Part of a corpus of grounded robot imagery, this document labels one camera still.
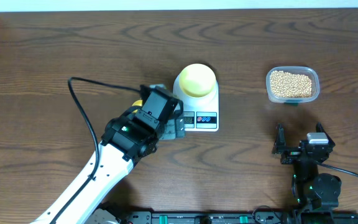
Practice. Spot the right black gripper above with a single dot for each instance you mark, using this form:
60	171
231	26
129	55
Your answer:
291	153

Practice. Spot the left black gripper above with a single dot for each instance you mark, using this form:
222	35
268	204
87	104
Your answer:
171	131

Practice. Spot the yellow measuring scoop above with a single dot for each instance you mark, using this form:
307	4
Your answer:
137	104

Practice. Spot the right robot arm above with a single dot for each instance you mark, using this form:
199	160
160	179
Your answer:
317	193

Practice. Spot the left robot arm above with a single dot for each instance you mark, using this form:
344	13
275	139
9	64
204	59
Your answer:
103	171

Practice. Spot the white digital kitchen scale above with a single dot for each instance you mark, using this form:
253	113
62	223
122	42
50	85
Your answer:
200	114

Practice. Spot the yellow bowl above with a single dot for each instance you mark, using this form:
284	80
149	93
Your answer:
197	80

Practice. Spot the pile of soybeans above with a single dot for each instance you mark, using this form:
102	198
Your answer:
289	85

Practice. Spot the clear plastic container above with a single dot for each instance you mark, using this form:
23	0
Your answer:
295	70

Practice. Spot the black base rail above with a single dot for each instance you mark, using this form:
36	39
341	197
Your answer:
265	215

